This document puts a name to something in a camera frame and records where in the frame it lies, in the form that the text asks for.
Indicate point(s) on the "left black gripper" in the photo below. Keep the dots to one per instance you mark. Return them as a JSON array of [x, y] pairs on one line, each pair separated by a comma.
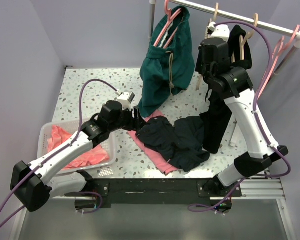
[[135, 123]]

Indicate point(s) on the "dark navy shorts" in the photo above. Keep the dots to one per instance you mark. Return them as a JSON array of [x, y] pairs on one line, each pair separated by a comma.
[[180, 144]]

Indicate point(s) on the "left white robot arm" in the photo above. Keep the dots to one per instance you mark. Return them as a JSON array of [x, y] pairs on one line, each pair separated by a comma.
[[33, 184]]

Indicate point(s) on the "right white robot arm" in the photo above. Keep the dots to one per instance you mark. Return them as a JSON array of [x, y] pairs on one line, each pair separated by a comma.
[[262, 148]]

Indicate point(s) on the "pink folded shorts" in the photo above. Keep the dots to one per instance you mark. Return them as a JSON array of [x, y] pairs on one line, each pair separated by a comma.
[[163, 166]]

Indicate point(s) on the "green hanging shorts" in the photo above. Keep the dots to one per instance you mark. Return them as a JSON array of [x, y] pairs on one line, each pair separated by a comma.
[[167, 71]]

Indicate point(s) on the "black hanging shorts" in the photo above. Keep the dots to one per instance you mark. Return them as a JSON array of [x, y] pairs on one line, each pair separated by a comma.
[[225, 73]]

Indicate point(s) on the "pink hanger with green shorts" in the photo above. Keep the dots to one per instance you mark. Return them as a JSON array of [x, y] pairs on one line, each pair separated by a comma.
[[171, 16]]

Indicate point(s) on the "beige hanger with black shorts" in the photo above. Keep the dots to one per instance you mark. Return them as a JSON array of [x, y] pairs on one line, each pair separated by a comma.
[[243, 40]]

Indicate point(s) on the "empty pink hanger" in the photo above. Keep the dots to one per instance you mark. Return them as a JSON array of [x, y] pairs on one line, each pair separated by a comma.
[[280, 47]]

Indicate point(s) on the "white plastic laundry basket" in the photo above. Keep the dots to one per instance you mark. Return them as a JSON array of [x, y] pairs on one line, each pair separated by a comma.
[[107, 149]]

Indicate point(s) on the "metal clothes rack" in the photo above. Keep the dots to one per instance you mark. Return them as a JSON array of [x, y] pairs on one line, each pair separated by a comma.
[[231, 21]]

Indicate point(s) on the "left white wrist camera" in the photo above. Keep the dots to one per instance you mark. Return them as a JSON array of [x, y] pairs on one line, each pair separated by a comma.
[[125, 99]]

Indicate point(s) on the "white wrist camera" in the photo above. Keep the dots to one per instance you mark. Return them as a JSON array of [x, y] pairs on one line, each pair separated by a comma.
[[220, 31], [125, 99]]

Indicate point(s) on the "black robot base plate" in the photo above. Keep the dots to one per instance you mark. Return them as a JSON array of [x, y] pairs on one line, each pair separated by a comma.
[[149, 191]]

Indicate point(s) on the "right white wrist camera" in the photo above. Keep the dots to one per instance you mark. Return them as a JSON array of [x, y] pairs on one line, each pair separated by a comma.
[[220, 31]]

